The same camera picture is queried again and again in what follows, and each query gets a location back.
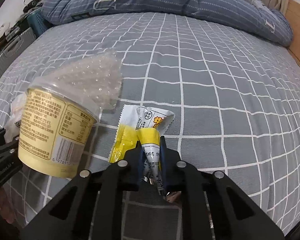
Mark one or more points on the grey checked bed sheet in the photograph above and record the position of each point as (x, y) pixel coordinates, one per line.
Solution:
(236, 97)

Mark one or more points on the clear bubble wrap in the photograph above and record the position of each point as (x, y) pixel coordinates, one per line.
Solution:
(93, 81)

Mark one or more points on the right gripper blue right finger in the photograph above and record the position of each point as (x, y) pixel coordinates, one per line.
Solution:
(163, 162)

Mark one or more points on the clutter on suitcases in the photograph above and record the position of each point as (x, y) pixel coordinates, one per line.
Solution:
(11, 11)

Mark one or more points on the yellow noodle cup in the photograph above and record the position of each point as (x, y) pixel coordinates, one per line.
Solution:
(55, 125)

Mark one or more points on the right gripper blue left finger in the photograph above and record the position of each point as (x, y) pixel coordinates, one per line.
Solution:
(140, 162)

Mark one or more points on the teal suitcase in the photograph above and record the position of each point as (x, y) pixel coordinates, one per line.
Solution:
(38, 23)

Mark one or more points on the grey suitcase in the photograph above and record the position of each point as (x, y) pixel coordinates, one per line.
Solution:
(15, 48)

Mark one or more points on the white translucent plastic bag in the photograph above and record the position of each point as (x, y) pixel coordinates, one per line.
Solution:
(12, 127)

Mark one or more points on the left hand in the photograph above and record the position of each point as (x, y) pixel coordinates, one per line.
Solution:
(6, 211)

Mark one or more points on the blue striped duvet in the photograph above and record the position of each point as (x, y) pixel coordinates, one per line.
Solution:
(254, 18)

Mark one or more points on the yellow snack wrapper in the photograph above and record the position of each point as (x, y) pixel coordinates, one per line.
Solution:
(144, 125)

